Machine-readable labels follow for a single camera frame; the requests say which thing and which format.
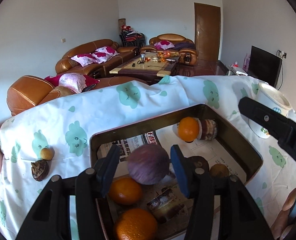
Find stacked dark chairs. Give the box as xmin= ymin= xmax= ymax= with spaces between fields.
xmin=119 ymin=30 xmax=146 ymax=48

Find pink white cushion left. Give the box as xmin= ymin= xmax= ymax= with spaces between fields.
xmin=71 ymin=54 xmax=98 ymax=67

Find person's hand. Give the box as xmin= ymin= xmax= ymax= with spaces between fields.
xmin=271 ymin=188 xmax=296 ymax=239

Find pink white cushion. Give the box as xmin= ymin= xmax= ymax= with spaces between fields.
xmin=91 ymin=46 xmax=119 ymax=63
xmin=71 ymin=54 xmax=98 ymax=67

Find dark mangosteen back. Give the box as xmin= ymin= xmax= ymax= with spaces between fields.
xmin=31 ymin=159 xmax=49 ymax=181

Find small yellow-green fruit back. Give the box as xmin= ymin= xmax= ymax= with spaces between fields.
xmin=40 ymin=147 xmax=55 ymax=161

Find dark mangosteen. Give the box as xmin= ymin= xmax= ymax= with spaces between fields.
xmin=188 ymin=156 xmax=209 ymax=172
xmin=31 ymin=159 xmax=49 ymax=181

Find brown leather far armchair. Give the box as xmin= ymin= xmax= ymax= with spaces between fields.
xmin=140 ymin=34 xmax=198 ymax=66

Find dark mangosteen front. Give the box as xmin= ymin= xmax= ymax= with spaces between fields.
xmin=188 ymin=156 xmax=209 ymax=172

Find purple passion fruit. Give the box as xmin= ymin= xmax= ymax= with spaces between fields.
xmin=127 ymin=144 xmax=170 ymax=185

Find wooden coffee table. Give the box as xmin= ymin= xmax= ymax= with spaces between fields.
xmin=109 ymin=52 xmax=180 ymax=84

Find pink biscuit tin box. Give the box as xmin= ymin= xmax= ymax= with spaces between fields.
xmin=90 ymin=104 xmax=271 ymax=239

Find black television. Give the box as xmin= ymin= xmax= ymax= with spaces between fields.
xmin=248 ymin=46 xmax=282 ymax=87

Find brown leather long sofa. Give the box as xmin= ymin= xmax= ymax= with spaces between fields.
xmin=55 ymin=39 xmax=139 ymax=77

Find light pink pillow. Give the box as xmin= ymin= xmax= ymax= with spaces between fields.
xmin=58 ymin=73 xmax=87 ymax=93

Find white cartoon paper cup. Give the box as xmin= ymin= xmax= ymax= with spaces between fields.
xmin=248 ymin=82 xmax=292 ymax=139

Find pink white cushion right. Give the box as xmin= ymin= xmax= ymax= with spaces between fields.
xmin=91 ymin=46 xmax=119 ymax=63

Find brown wooden door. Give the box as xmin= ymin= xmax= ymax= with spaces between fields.
xmin=194 ymin=3 xmax=221 ymax=62

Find brown leather armchair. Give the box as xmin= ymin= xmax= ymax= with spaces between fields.
xmin=140 ymin=34 xmax=198 ymax=66
xmin=7 ymin=75 xmax=146 ymax=116

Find brown leather near armchair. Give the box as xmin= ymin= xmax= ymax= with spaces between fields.
xmin=7 ymin=75 xmax=146 ymax=116

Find pink cushion far armchair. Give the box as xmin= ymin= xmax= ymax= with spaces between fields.
xmin=154 ymin=40 xmax=175 ymax=50

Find white tablecloth green clouds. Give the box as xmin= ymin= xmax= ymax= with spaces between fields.
xmin=0 ymin=76 xmax=296 ymax=239

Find orange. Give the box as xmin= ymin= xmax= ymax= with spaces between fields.
xmin=108 ymin=177 xmax=143 ymax=205
xmin=114 ymin=208 xmax=158 ymax=239
xmin=177 ymin=116 xmax=200 ymax=142

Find brown-yellow fruit front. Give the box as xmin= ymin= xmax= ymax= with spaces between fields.
xmin=209 ymin=164 xmax=229 ymax=179

